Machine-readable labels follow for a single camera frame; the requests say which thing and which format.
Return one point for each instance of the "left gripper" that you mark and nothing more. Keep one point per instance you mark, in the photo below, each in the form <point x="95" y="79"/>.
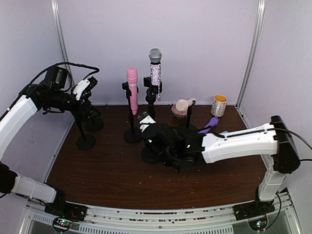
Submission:
<point x="84" y="115"/>

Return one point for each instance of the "black blue-mic stand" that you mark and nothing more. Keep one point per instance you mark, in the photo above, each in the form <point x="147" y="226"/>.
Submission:
<point x="151" y="152"/>

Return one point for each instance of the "black small-mic stand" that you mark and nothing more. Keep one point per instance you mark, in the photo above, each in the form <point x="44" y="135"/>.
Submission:
<point x="187" y="128"/>

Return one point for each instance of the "purple microphone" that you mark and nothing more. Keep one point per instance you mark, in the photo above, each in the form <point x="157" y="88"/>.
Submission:
<point x="212" y="123"/>

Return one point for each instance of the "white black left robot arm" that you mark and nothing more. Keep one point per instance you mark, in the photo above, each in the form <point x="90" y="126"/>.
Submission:
<point x="50" y="96"/>

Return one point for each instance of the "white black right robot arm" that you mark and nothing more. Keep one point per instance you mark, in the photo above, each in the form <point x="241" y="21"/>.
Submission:
<point x="162" y="144"/>

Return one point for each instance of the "black pink-mic stand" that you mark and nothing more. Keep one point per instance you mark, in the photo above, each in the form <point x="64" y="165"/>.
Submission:
<point x="133" y="134"/>

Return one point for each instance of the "black glitter-mic stand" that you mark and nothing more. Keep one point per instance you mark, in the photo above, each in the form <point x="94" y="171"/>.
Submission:
<point x="153" y="89"/>

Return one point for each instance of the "pale pink small microphone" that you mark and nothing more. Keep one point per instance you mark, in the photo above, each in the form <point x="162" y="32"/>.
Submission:
<point x="184" y="104"/>

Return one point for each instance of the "glitter silver-head microphone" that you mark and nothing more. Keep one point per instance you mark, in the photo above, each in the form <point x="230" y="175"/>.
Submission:
<point x="155" y="56"/>

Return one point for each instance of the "patterned ceramic bowl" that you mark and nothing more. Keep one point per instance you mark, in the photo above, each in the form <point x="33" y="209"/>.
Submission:
<point x="178" y="114"/>

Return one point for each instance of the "white floral mug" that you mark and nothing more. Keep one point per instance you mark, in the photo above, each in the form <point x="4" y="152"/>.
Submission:
<point x="219" y="105"/>

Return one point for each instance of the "aluminium left corner post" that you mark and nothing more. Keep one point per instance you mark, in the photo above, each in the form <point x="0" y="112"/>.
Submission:
<point x="59" y="29"/>

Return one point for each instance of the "aluminium corner post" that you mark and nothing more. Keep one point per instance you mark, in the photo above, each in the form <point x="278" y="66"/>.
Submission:
<point x="258" y="26"/>
<point x="59" y="29"/>

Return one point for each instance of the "aluminium right corner post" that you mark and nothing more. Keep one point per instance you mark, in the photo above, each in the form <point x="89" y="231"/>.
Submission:
<point x="258" y="26"/>

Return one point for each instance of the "aluminium front rail base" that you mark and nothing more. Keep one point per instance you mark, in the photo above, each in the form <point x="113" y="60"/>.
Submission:
<point x="209" y="220"/>

